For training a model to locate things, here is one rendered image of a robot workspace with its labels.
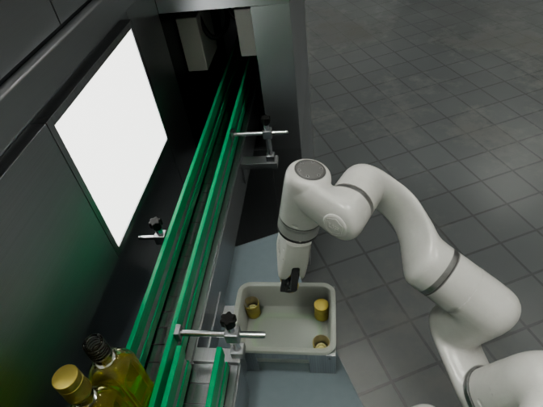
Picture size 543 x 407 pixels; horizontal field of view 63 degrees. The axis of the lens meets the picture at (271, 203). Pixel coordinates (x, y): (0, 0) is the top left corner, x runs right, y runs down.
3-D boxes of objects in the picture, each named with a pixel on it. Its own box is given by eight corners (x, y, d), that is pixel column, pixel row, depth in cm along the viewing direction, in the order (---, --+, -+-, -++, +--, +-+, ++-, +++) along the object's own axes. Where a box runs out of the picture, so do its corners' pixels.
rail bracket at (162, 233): (151, 253, 108) (133, 214, 99) (178, 253, 108) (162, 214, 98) (146, 266, 106) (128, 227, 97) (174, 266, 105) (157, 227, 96)
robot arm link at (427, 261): (416, 303, 68) (306, 221, 70) (438, 249, 77) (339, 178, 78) (451, 280, 62) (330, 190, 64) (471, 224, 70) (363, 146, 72)
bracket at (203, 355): (204, 361, 93) (195, 344, 88) (247, 362, 91) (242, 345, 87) (199, 377, 90) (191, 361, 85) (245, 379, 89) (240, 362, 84)
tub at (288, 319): (244, 302, 109) (238, 281, 103) (335, 304, 106) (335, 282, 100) (233, 369, 97) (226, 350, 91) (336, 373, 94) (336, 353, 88)
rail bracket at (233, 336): (187, 344, 88) (170, 309, 80) (270, 346, 86) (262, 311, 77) (183, 358, 86) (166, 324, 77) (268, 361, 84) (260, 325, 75)
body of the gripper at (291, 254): (276, 201, 81) (271, 240, 89) (279, 244, 74) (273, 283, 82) (317, 202, 82) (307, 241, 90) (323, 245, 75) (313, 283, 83)
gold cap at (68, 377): (72, 377, 60) (57, 362, 57) (96, 379, 60) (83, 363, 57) (61, 404, 58) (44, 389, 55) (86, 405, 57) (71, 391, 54)
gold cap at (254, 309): (261, 303, 102) (263, 313, 105) (253, 293, 104) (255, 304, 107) (249, 312, 100) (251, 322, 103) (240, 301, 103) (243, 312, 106)
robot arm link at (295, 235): (277, 193, 80) (275, 204, 82) (279, 230, 74) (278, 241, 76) (318, 195, 80) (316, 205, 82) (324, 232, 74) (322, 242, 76)
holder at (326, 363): (224, 304, 110) (217, 285, 105) (334, 305, 106) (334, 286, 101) (211, 369, 98) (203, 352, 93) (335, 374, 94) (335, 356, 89)
